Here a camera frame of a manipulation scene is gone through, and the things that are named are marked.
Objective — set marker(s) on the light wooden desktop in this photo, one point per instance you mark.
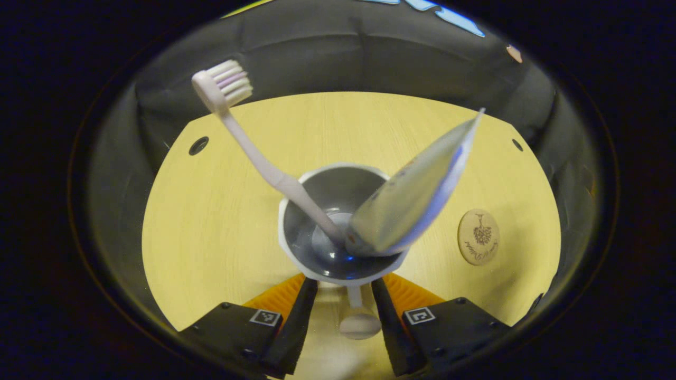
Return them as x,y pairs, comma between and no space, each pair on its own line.
211,227

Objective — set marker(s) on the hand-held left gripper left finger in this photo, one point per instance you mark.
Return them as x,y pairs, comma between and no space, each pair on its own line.
296,327

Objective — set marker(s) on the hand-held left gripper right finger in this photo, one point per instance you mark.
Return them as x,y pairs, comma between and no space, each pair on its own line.
388,327

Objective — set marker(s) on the round wooden coaster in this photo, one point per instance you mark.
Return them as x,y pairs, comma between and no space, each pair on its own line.
478,237

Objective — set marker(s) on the white toothbrush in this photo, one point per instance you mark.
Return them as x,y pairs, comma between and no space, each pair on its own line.
253,153

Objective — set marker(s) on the white toothpaste tube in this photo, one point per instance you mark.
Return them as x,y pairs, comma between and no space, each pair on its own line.
406,200

